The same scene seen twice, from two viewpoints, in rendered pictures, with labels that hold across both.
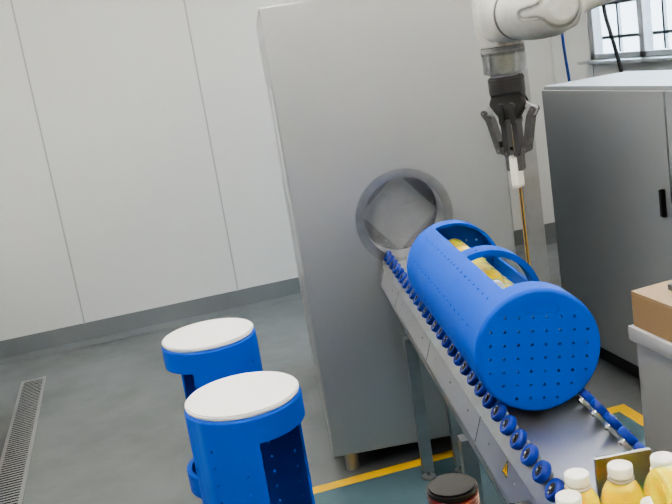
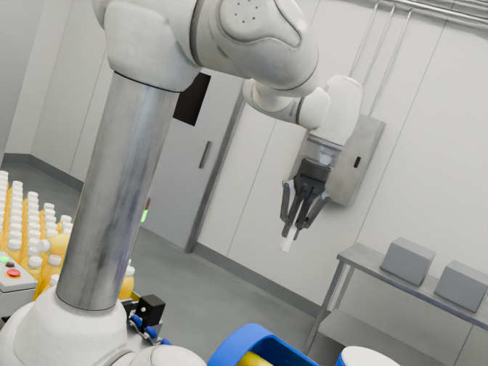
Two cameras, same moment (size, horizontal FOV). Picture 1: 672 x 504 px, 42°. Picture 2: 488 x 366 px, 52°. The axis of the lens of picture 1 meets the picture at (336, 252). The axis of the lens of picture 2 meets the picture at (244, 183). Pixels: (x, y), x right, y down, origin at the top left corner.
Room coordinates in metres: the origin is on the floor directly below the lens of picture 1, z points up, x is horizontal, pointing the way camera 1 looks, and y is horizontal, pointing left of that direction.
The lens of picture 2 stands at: (2.45, -1.47, 1.80)
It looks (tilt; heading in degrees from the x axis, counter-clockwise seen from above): 10 degrees down; 126
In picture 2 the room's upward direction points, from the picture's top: 20 degrees clockwise
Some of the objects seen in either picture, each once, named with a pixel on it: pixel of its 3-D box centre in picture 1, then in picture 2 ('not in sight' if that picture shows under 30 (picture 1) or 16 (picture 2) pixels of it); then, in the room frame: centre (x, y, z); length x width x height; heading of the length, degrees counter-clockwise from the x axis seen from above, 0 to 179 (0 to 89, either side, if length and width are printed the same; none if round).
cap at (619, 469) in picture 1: (619, 467); not in sight; (1.28, -0.39, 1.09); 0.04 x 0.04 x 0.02
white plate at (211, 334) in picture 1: (207, 334); not in sight; (2.57, 0.42, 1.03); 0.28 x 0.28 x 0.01
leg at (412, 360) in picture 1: (419, 408); not in sight; (3.43, -0.24, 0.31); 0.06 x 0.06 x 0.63; 3
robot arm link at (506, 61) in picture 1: (503, 61); (321, 152); (1.86, -0.40, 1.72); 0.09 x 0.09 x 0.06
